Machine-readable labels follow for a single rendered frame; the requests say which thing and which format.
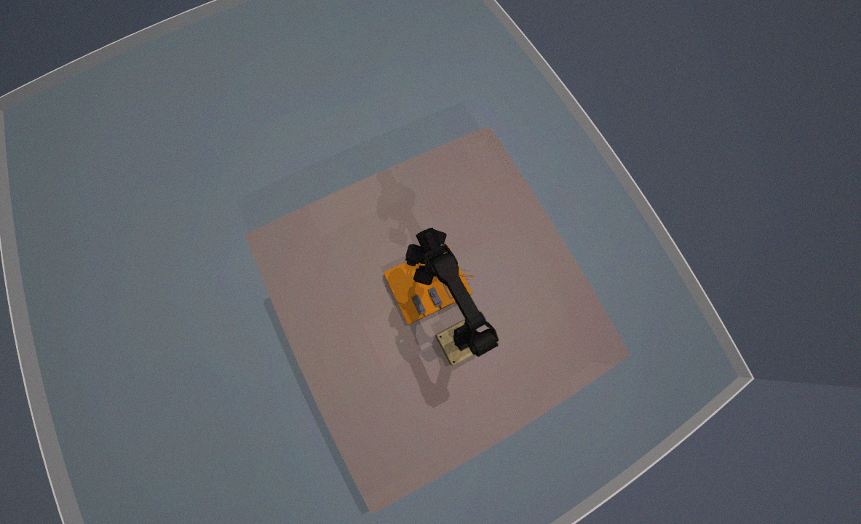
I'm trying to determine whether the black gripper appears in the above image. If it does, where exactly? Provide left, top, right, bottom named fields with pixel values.
left=413, top=229, right=447, bottom=285

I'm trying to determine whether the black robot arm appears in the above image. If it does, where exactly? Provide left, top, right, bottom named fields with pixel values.
left=405, top=228, right=499, bottom=357

